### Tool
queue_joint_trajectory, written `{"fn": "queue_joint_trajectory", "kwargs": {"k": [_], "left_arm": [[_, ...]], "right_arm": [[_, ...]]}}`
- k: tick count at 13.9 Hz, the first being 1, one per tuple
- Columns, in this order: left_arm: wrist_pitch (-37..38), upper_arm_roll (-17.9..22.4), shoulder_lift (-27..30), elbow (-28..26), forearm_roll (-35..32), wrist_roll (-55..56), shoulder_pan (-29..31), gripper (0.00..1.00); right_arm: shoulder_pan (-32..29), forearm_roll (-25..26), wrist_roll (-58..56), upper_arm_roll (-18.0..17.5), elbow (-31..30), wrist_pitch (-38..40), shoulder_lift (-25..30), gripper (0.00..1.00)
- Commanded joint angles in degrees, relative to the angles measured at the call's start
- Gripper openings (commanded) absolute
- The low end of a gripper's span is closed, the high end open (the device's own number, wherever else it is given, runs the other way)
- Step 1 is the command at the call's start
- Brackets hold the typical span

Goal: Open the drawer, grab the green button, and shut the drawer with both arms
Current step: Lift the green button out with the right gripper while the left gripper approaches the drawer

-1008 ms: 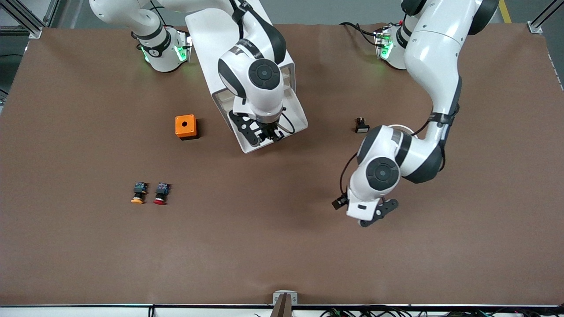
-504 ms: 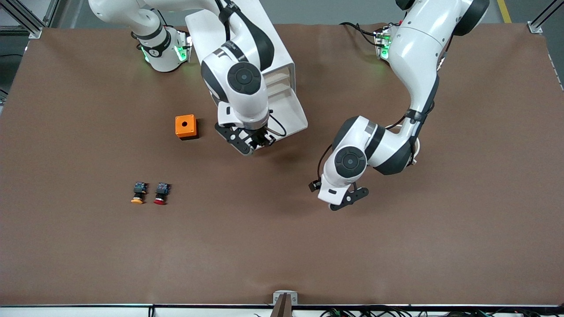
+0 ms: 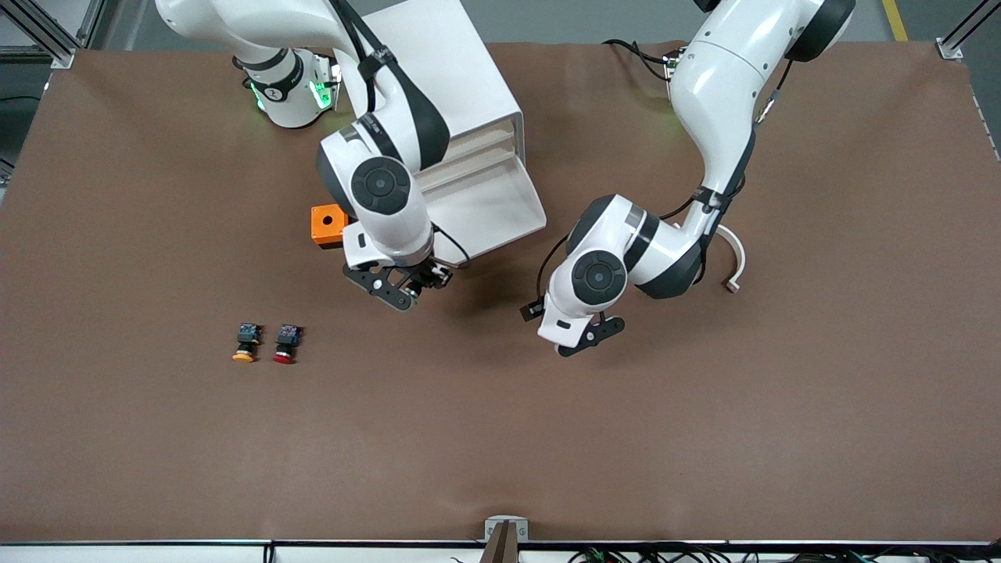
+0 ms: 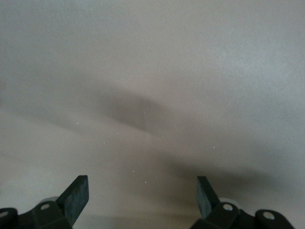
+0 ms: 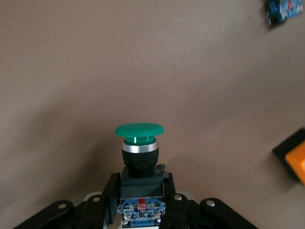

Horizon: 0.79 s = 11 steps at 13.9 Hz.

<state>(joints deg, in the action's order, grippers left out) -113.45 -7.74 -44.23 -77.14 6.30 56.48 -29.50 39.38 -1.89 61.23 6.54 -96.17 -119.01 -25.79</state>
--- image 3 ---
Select red mushroom push button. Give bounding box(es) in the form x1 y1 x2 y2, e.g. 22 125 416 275
272 323 303 365

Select yellow mushroom push button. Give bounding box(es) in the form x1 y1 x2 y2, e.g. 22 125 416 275
231 321 260 364

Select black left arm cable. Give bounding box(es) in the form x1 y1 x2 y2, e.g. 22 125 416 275
536 235 572 307

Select grey metal bracket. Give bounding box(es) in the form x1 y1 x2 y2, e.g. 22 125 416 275
485 516 529 542

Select aluminium frame post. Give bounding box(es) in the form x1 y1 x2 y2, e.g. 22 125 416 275
0 0 106 70
936 0 1001 62

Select white table edge rail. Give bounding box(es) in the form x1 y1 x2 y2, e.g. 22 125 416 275
0 538 1001 563

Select white plastic drawer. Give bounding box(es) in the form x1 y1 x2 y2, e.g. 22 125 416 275
446 125 518 161
422 152 547 263

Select black base cable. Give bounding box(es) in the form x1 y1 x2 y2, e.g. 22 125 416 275
602 39 675 83

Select orange button enclosure box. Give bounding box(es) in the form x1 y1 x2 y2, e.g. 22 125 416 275
310 205 349 249

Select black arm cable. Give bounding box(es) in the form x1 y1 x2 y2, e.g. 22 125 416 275
434 225 472 271
536 235 572 307

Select white drawer cabinet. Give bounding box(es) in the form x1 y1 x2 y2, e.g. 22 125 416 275
344 0 525 196

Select tangled cable bundle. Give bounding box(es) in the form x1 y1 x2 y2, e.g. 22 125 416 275
567 546 1001 563

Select white half-ring clamp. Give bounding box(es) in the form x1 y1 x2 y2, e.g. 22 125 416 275
714 223 746 294

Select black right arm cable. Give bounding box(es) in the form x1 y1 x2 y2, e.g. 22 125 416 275
434 225 472 271

